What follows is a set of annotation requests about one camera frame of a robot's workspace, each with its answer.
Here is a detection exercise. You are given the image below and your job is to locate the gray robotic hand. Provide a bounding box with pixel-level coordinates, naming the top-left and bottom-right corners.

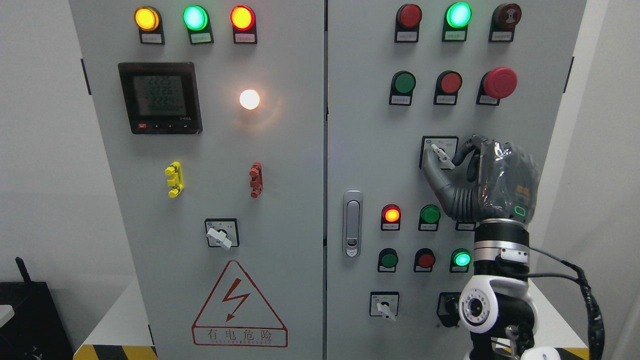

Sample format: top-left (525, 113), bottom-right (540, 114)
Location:
top-left (422, 134), bottom-right (540, 224)

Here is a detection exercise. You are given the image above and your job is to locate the gray rotary switch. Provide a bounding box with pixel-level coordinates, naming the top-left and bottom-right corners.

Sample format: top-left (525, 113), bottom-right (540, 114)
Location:
top-left (418, 136), bottom-right (459, 170)
top-left (369, 291), bottom-right (400, 323)

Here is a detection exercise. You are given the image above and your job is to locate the green indicator lower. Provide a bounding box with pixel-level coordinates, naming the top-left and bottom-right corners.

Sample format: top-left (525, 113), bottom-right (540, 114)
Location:
top-left (418, 204), bottom-right (441, 231)

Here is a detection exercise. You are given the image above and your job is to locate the lit green push button lower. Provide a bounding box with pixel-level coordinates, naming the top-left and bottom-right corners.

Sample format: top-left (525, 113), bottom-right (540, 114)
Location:
top-left (449, 248), bottom-right (473, 273)

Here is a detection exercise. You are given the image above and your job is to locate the red emergency stop button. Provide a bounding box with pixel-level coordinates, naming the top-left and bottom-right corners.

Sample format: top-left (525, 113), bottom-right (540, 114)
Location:
top-left (476, 66), bottom-right (518, 106)

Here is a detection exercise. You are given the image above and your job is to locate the red push button lower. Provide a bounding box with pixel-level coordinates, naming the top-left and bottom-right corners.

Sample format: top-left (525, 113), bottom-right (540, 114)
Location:
top-left (413, 248), bottom-right (436, 273)

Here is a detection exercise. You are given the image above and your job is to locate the red push button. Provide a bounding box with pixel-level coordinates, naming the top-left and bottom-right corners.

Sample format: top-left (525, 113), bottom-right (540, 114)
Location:
top-left (413, 248), bottom-right (436, 273)
top-left (433, 70), bottom-right (463, 106)

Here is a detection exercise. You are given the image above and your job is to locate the red push button upper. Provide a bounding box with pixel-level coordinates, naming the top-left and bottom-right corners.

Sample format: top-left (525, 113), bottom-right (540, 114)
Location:
top-left (433, 70), bottom-right (463, 106)

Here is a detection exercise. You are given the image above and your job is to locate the lit red indicator lower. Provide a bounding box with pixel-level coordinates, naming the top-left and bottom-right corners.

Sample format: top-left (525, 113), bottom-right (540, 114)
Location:
top-left (381, 203), bottom-right (402, 231)

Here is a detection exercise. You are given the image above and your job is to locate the green push button upper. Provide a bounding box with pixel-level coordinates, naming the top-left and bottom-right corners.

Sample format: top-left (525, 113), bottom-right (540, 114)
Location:
top-left (388, 70), bottom-right (416, 106)

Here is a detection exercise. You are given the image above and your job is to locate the right cabinet door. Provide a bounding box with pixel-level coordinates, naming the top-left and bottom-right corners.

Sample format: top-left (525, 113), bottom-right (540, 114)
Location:
top-left (326, 0), bottom-right (586, 360)

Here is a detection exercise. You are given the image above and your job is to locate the cabinet door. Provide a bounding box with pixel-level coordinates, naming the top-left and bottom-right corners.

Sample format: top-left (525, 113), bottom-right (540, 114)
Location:
top-left (70, 0), bottom-right (325, 360)
top-left (326, 0), bottom-right (586, 360)

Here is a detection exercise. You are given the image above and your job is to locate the dark red buzzer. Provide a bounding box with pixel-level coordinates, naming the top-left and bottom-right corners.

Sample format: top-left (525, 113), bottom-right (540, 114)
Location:
top-left (487, 3), bottom-right (522, 43)

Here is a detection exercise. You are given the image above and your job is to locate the green indicator light top right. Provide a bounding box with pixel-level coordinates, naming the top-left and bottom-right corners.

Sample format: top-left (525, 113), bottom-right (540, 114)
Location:
top-left (441, 1), bottom-right (473, 43)

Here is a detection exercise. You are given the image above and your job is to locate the green indicator light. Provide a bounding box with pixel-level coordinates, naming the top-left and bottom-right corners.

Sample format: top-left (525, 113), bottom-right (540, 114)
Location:
top-left (441, 1), bottom-right (473, 43)
top-left (182, 4), bottom-right (214, 44)

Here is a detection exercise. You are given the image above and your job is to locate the red indicator light top right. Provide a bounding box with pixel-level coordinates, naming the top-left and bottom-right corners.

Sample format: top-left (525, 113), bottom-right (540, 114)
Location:
top-left (394, 3), bottom-right (423, 43)

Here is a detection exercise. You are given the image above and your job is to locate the red indicator light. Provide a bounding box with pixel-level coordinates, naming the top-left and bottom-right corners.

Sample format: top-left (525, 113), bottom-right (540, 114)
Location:
top-left (230, 4), bottom-right (258, 44)
top-left (394, 3), bottom-right (423, 43)

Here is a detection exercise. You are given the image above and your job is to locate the red terminal clip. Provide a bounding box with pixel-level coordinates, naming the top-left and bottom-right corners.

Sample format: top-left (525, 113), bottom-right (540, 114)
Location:
top-left (249, 161), bottom-right (264, 199)

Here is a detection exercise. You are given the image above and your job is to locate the white glowing lamp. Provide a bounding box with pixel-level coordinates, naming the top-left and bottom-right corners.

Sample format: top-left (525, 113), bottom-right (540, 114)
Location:
top-left (238, 89), bottom-right (261, 111)

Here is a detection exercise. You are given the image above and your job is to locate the left cabinet door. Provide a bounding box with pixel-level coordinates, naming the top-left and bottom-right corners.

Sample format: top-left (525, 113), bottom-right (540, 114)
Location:
top-left (70, 0), bottom-right (325, 360)

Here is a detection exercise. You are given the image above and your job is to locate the red electric hazard sticker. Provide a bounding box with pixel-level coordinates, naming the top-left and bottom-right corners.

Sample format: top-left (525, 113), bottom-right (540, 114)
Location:
top-left (191, 260), bottom-right (289, 347)

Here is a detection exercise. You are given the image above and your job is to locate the red indicator light top left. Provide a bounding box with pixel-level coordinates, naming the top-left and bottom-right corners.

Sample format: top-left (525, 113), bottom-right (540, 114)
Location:
top-left (230, 4), bottom-right (258, 44)

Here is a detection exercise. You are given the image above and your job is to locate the yellow terminal clip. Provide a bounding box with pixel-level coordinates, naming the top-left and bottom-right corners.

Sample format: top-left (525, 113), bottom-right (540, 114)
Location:
top-left (164, 161), bottom-right (185, 199)

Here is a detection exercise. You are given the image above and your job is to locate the green indicator light top left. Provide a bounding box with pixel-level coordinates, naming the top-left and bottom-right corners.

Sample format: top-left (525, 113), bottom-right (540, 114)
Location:
top-left (182, 4), bottom-right (214, 44)

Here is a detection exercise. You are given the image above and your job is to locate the digital power meter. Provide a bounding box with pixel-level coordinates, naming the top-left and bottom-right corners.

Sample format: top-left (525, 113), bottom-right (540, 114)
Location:
top-left (118, 62), bottom-right (202, 135)

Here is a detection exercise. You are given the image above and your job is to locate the yellow indicator light top left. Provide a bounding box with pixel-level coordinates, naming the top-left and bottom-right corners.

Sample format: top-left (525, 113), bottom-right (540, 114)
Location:
top-left (134, 6), bottom-right (165, 45)

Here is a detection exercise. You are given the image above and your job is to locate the black box with antenna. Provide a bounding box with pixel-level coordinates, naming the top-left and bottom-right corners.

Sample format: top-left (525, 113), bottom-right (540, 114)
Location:
top-left (0, 257), bottom-right (74, 360)

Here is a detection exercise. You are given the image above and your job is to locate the black key switch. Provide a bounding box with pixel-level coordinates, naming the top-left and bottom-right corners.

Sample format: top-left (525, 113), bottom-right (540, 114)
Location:
top-left (436, 292), bottom-right (461, 328)

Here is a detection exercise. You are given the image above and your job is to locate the silver door handle lock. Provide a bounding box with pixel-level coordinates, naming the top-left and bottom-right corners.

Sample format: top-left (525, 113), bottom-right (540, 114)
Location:
top-left (342, 190), bottom-right (364, 258)

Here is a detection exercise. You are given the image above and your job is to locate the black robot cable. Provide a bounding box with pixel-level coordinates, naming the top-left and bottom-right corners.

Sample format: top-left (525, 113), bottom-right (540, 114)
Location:
top-left (500, 245), bottom-right (606, 360)

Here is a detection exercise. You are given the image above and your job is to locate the gray rotary switch left door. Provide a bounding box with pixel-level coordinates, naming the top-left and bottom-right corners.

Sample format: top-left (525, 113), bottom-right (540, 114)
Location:
top-left (204, 218), bottom-right (240, 250)

